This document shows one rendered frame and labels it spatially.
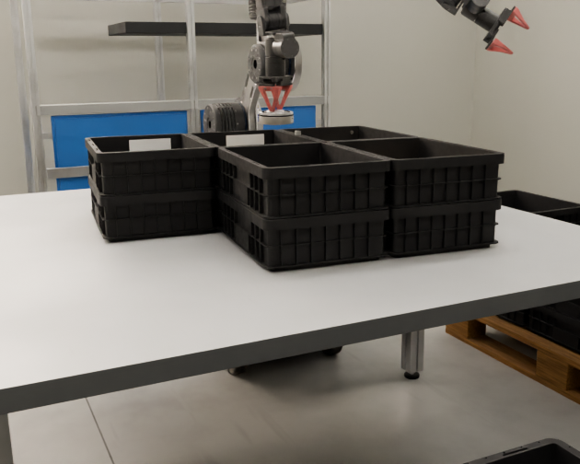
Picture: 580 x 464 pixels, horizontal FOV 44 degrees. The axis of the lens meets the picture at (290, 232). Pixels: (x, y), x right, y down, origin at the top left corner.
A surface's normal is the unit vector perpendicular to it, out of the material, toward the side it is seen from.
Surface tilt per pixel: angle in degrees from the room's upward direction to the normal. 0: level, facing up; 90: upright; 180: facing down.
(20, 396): 90
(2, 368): 0
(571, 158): 90
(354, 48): 90
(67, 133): 90
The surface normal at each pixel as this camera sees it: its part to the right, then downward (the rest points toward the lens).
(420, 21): 0.43, 0.21
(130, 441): -0.01, -0.97
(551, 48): -0.91, 0.11
